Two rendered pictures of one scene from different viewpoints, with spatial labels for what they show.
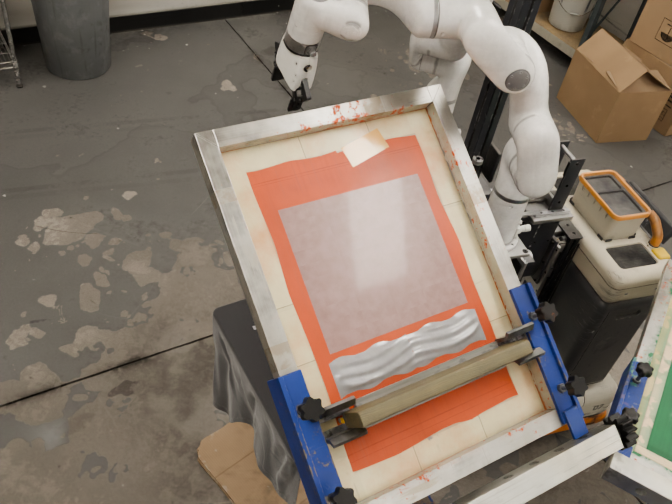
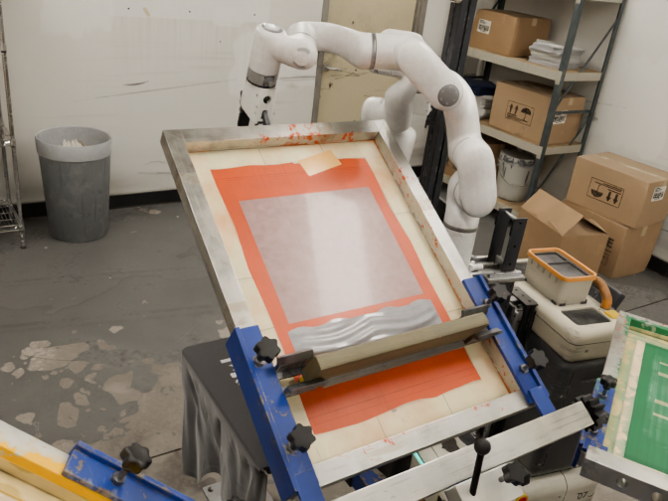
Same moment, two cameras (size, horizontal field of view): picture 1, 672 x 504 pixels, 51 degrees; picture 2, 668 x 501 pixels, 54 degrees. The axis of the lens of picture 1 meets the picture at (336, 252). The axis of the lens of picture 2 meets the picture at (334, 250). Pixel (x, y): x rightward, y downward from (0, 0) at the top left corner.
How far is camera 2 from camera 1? 0.49 m
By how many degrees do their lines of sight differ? 19
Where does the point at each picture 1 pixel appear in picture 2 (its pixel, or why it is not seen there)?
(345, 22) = (296, 49)
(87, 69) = (86, 233)
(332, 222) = (290, 216)
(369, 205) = (325, 206)
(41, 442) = not seen: outside the picture
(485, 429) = (450, 408)
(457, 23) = (392, 51)
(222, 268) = not seen: hidden behind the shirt
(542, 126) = (476, 142)
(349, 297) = (307, 277)
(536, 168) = (476, 183)
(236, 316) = (204, 353)
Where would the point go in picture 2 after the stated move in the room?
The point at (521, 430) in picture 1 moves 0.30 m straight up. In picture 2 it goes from (487, 406) to (522, 273)
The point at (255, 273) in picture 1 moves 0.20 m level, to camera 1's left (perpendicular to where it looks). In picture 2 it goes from (215, 242) to (114, 227)
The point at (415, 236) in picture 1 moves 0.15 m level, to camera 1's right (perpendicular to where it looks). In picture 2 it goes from (369, 235) to (434, 244)
